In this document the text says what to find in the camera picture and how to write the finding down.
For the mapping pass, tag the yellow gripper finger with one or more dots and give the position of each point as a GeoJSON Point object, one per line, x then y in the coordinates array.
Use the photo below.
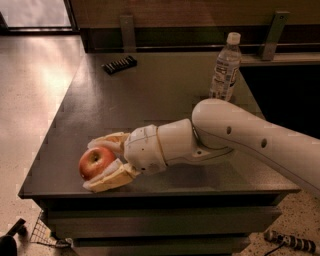
{"type": "Point", "coordinates": [113, 142]}
{"type": "Point", "coordinates": [115, 175]}

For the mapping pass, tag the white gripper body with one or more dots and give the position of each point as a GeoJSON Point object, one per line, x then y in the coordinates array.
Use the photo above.
{"type": "Point", "coordinates": [143, 149]}

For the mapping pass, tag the red apple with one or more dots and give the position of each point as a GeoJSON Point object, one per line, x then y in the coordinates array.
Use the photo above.
{"type": "Point", "coordinates": [94, 161]}

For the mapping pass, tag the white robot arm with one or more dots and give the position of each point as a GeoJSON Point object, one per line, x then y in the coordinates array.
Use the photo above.
{"type": "Point", "coordinates": [217, 128]}

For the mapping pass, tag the black rxbar chocolate bar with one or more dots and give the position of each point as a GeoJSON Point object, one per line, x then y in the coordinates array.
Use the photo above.
{"type": "Point", "coordinates": [119, 65]}

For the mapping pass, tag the dark drawer cabinet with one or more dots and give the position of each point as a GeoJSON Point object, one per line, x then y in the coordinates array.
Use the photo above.
{"type": "Point", "coordinates": [184, 211]}

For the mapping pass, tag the clear plastic water bottle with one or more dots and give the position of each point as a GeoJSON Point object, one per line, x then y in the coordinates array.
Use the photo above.
{"type": "Point", "coordinates": [226, 68]}

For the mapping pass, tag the black object on floor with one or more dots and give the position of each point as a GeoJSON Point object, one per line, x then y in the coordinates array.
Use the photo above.
{"type": "Point", "coordinates": [8, 245]}

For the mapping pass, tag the black white power strip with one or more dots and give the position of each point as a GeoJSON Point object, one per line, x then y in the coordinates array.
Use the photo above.
{"type": "Point", "coordinates": [292, 242]}

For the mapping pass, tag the wire mesh basket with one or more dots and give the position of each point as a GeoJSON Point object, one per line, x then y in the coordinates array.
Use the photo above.
{"type": "Point", "coordinates": [42, 235]}

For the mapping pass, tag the left metal bracket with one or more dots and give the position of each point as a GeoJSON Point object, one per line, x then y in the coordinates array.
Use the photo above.
{"type": "Point", "coordinates": [128, 33]}

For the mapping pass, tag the metal bracket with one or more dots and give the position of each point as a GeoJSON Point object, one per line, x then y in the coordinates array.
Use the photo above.
{"type": "Point", "coordinates": [268, 48]}
{"type": "Point", "coordinates": [128, 33]}

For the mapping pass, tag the right metal bracket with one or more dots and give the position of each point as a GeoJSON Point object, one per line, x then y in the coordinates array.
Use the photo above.
{"type": "Point", "coordinates": [268, 48]}

